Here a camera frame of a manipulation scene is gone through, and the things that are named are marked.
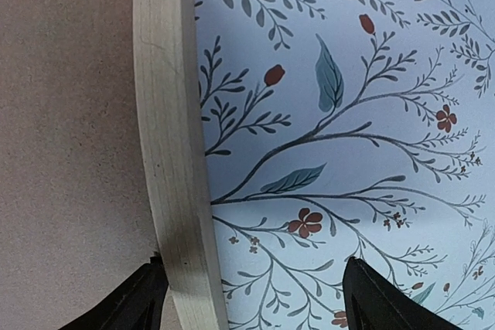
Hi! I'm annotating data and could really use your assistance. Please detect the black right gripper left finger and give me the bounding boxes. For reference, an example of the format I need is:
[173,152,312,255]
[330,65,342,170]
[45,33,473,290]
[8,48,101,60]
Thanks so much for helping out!
[61,255,169,330]

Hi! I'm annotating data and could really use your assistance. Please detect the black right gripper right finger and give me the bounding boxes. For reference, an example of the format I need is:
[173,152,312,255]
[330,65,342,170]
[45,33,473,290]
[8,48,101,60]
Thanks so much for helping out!
[343,257,458,330]

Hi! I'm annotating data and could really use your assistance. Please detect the light wooden picture frame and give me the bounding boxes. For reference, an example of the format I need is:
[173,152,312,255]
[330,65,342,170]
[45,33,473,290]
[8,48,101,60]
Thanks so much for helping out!
[133,0,228,329]

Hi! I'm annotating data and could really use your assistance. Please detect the floral patterned table cover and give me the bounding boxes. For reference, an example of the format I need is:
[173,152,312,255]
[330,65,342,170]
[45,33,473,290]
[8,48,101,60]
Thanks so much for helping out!
[195,0,494,329]

